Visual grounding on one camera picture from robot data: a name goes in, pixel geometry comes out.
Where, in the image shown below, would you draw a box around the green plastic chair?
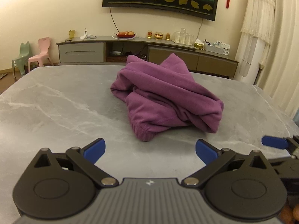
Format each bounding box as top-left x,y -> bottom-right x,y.
12,41 -> 31,76

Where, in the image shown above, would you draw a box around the cluster of glass cups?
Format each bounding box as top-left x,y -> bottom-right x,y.
173,28 -> 195,44

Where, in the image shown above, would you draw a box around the cream curtain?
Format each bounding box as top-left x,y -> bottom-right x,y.
256,0 -> 299,118

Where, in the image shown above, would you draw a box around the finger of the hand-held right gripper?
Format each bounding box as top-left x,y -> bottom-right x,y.
261,135 -> 299,155

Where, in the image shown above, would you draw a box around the thin dark cable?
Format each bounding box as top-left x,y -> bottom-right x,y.
109,7 -> 120,33
197,19 -> 204,40

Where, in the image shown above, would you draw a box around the pink plastic chair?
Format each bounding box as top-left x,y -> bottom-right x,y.
28,37 -> 53,71

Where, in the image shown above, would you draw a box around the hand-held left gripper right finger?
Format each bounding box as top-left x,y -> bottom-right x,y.
181,139 -> 269,188

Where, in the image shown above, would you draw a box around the white storage box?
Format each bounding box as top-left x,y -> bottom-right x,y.
204,40 -> 230,56

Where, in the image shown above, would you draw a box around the grey TV cabinet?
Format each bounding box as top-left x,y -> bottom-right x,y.
56,35 -> 240,79

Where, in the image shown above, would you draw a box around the purple pants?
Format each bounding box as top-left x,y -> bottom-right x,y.
110,53 -> 224,142

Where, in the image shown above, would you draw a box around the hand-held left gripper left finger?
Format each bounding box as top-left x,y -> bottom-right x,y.
34,138 -> 119,187

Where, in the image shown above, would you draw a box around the red fruit plate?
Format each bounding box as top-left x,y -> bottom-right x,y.
112,30 -> 136,39

